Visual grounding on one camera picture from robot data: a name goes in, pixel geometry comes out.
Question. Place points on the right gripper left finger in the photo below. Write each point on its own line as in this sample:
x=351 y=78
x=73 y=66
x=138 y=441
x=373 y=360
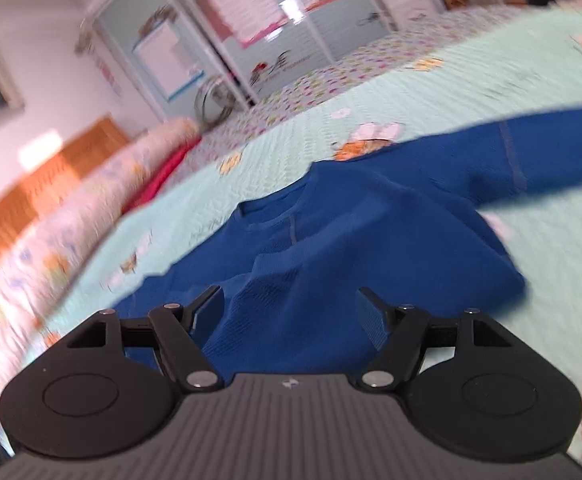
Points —
x=181 y=332

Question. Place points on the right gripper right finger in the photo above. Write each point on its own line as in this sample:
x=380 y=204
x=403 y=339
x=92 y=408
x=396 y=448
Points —
x=397 y=334

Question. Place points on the blue knit sweater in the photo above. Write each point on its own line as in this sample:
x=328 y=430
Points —
x=403 y=221

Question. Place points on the red pillow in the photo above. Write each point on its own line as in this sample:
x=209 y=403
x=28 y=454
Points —
x=150 y=190

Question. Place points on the rolled floral duvet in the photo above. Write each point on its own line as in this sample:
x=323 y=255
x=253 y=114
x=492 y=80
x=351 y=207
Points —
x=36 y=271

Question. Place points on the wooden headboard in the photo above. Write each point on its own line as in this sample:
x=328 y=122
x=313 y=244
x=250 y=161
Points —
x=46 y=187

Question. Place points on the white electric fan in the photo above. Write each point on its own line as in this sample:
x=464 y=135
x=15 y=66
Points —
x=214 y=103

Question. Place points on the sliding glass wardrobe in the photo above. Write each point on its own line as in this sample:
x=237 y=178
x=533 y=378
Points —
x=169 y=47

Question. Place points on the mint bee-print quilt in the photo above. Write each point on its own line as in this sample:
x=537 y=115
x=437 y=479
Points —
x=463 y=69

